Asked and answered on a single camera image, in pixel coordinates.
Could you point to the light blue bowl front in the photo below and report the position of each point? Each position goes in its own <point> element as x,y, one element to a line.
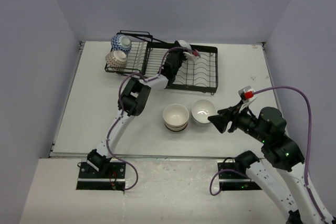
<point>201,123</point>

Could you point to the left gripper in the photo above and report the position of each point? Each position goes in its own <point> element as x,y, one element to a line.
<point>180,53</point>

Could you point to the brown floral patterned bowl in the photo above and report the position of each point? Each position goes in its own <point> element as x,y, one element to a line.
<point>117,60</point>

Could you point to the blue zigzag patterned bowl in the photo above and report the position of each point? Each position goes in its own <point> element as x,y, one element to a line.
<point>121,42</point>

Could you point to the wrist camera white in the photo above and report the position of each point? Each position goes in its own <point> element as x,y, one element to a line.
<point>192,55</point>
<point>247,97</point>

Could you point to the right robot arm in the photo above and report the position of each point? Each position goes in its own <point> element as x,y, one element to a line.
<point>299,201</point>

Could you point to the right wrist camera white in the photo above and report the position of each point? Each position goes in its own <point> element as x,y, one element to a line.
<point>247,97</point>

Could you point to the black wire dish rack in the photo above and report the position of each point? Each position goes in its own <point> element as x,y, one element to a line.
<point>145,57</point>

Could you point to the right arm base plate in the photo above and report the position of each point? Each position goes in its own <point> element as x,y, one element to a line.
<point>230,181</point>

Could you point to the black bowl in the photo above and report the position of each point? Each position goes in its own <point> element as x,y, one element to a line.
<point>175,131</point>

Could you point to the beige bowl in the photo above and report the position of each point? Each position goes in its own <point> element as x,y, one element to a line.
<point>179,127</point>
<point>175,115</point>

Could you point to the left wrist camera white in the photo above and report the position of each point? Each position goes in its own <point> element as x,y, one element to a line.
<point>192,55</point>

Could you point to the beige bowl front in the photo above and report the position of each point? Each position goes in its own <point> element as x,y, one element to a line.
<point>179,127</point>

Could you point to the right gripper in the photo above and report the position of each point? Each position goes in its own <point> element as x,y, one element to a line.
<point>220,121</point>

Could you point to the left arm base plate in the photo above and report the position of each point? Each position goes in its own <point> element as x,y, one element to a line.
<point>112,179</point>

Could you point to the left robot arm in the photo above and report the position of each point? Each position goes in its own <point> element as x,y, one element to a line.
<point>133,95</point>

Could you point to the light blue bowl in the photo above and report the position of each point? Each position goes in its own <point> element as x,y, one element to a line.
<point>202,109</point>
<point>201,123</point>
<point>182,43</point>

